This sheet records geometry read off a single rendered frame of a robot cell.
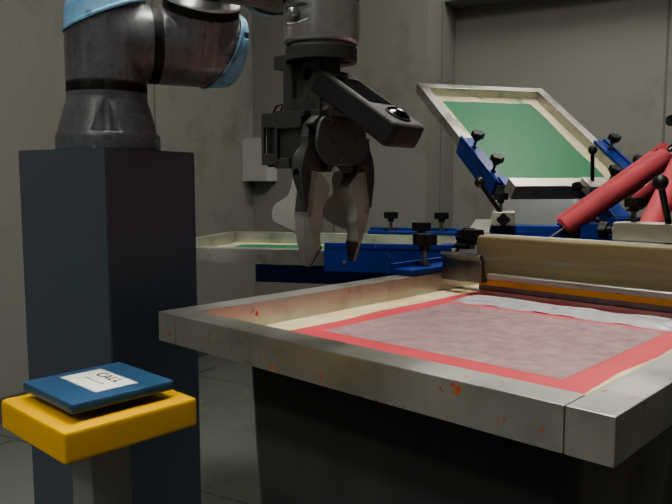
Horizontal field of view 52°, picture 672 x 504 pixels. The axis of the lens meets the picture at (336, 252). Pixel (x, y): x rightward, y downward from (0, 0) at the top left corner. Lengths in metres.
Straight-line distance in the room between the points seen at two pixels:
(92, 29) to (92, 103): 0.10
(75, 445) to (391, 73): 4.12
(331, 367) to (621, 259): 0.59
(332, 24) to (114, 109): 0.46
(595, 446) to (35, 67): 3.52
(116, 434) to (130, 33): 0.62
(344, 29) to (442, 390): 0.34
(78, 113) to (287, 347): 0.50
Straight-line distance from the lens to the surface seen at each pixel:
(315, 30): 0.68
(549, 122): 2.97
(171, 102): 4.47
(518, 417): 0.57
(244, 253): 1.74
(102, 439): 0.63
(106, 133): 1.04
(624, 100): 4.69
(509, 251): 1.23
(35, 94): 3.81
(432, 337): 0.91
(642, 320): 1.06
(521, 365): 0.79
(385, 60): 4.62
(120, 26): 1.08
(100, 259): 1.00
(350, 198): 0.70
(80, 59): 1.08
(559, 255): 1.18
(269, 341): 0.75
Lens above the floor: 1.15
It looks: 6 degrees down
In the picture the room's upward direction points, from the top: straight up
